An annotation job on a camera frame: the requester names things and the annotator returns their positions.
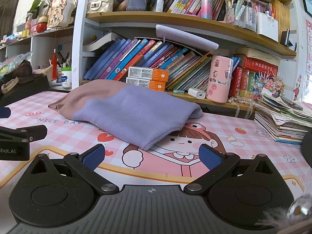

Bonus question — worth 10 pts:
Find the black case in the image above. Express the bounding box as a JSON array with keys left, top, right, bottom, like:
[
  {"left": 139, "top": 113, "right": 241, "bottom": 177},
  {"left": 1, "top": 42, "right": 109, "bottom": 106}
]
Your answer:
[{"left": 0, "top": 74, "right": 50, "bottom": 100}]

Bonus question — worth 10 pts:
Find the white ceramic vase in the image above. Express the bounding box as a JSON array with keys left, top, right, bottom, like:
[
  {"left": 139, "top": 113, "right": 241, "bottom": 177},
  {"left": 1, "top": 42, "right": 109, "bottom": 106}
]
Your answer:
[{"left": 58, "top": 0, "right": 76, "bottom": 27}]

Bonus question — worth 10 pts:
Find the white side shelf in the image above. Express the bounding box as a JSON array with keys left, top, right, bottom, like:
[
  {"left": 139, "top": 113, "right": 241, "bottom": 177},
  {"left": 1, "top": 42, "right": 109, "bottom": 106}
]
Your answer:
[{"left": 0, "top": 26, "right": 74, "bottom": 90}]

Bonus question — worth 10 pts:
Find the grey smartphone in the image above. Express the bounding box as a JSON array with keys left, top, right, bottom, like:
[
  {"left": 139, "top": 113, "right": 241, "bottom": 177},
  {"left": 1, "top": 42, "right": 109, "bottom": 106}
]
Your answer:
[{"left": 274, "top": 95, "right": 304, "bottom": 111}]

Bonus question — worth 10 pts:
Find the colourful flower decoration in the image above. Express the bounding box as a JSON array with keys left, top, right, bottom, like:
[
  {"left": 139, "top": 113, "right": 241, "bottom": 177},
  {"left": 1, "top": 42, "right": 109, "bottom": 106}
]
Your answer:
[{"left": 251, "top": 73, "right": 285, "bottom": 100}]

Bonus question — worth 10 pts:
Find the pearl bead strand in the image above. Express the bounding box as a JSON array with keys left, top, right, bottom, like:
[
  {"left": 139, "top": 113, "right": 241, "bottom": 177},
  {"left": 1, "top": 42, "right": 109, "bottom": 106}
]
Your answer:
[{"left": 228, "top": 97, "right": 255, "bottom": 105}]

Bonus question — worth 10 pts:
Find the white flat desk lamp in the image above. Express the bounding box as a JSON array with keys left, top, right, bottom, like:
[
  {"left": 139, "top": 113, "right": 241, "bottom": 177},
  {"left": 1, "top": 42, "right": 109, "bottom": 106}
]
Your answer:
[{"left": 155, "top": 24, "right": 219, "bottom": 52}]

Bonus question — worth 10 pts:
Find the white storage box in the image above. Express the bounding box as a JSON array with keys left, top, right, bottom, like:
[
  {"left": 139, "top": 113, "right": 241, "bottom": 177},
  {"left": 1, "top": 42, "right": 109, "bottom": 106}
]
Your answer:
[{"left": 256, "top": 11, "right": 279, "bottom": 42}]

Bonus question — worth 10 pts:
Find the purple and pink sweater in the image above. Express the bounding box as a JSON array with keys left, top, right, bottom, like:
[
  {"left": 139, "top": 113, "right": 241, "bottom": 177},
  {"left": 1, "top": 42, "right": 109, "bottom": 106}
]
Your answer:
[{"left": 48, "top": 79, "right": 203, "bottom": 151}]

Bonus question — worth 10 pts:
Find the beige thick book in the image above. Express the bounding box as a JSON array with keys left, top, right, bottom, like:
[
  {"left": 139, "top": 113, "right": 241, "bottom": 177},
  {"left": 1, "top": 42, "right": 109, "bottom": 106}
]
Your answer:
[{"left": 235, "top": 47, "right": 281, "bottom": 59}]

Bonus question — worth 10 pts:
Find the brown leather pouch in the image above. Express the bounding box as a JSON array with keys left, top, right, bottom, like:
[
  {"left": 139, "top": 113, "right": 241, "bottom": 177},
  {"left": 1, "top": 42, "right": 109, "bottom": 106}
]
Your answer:
[{"left": 13, "top": 60, "right": 33, "bottom": 83}]

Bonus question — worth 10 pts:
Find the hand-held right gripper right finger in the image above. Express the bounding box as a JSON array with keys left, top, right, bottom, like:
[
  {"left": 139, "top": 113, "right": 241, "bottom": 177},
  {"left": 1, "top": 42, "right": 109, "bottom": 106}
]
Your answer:
[{"left": 183, "top": 144, "right": 283, "bottom": 195}]

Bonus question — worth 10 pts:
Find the pink printed tumbler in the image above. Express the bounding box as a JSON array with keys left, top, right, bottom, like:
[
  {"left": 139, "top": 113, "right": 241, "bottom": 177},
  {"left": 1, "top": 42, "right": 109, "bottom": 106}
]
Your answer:
[{"left": 206, "top": 55, "right": 234, "bottom": 103}]

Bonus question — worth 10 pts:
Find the dark wooden door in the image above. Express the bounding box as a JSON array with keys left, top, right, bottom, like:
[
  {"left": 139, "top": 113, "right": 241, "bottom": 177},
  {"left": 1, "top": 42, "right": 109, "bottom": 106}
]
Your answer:
[{"left": 0, "top": 0, "right": 25, "bottom": 35}]

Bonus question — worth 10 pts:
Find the pink gradient bottle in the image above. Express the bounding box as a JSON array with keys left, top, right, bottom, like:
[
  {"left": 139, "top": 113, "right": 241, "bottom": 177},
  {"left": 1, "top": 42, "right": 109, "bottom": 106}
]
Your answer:
[{"left": 201, "top": 0, "right": 213, "bottom": 19}]

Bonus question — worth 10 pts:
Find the row of yellow books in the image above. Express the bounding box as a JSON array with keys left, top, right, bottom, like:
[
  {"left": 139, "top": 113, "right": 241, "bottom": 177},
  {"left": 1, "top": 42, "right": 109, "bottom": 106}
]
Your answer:
[{"left": 271, "top": 0, "right": 291, "bottom": 43}]

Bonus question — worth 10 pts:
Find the pink letter wall poster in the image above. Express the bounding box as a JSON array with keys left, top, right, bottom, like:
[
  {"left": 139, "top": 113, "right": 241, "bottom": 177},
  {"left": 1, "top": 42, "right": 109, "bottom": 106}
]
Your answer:
[{"left": 305, "top": 18, "right": 312, "bottom": 103}]

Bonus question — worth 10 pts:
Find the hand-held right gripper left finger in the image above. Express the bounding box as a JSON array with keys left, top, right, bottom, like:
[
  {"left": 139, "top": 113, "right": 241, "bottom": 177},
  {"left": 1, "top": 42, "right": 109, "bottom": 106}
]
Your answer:
[{"left": 26, "top": 144, "right": 120, "bottom": 195}]

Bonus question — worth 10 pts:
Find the red round doll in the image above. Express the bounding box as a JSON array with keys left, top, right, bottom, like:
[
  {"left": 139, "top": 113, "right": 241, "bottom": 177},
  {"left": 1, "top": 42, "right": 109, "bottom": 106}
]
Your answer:
[{"left": 36, "top": 16, "right": 49, "bottom": 33}]

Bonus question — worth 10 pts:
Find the red upright dictionary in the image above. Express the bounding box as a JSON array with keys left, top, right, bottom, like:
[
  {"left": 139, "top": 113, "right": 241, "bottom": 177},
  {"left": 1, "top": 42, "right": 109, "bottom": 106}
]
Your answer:
[
  {"left": 240, "top": 69, "right": 250, "bottom": 97},
  {"left": 230, "top": 67, "right": 243, "bottom": 97}
]

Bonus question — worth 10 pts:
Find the white charger plug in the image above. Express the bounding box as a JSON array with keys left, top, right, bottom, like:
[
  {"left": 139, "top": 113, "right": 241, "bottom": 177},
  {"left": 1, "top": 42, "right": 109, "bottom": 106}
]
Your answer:
[{"left": 188, "top": 88, "right": 207, "bottom": 99}]

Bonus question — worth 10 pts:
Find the row of colourful thin books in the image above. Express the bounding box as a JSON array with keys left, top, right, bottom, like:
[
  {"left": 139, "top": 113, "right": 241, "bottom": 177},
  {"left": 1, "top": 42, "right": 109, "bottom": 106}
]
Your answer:
[{"left": 84, "top": 38, "right": 242, "bottom": 91}]

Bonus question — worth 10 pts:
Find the wooden bookshelf with white frame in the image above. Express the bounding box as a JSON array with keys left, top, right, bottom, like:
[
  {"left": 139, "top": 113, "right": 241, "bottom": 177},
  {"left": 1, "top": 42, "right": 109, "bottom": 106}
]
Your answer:
[{"left": 71, "top": 0, "right": 299, "bottom": 120}]

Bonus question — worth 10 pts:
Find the beige strap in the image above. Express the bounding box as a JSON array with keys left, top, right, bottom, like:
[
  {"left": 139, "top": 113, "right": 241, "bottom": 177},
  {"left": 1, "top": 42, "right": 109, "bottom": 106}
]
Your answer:
[{"left": 1, "top": 77, "right": 19, "bottom": 94}]

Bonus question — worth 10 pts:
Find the clear marker pen organizer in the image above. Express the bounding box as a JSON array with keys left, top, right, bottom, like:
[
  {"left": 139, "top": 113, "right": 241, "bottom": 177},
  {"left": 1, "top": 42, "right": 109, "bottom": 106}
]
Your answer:
[{"left": 225, "top": 0, "right": 257, "bottom": 32}]

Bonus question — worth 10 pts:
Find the cartoon wooden plaque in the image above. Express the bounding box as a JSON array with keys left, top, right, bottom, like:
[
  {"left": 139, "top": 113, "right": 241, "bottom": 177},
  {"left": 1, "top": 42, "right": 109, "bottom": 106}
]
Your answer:
[{"left": 46, "top": 0, "right": 67, "bottom": 28}]

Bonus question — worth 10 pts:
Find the red tassel ornament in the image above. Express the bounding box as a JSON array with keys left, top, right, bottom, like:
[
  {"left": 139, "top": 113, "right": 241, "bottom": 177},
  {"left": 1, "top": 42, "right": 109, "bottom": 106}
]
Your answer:
[{"left": 51, "top": 49, "right": 59, "bottom": 81}]

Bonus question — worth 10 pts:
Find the stack of booklets and papers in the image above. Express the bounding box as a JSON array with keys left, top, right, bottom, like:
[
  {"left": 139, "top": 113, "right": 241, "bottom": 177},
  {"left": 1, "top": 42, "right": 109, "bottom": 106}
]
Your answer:
[{"left": 255, "top": 88, "right": 312, "bottom": 145}]

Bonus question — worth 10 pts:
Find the pile of plastic packets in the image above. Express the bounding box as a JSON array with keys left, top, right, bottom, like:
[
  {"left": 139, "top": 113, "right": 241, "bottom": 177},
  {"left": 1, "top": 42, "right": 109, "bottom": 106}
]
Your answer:
[{"left": 0, "top": 52, "right": 32, "bottom": 74}]

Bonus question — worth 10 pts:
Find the green upright dictionary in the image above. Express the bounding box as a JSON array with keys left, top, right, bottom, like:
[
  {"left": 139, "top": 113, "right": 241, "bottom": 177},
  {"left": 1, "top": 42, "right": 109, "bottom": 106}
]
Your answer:
[{"left": 247, "top": 71, "right": 256, "bottom": 98}]

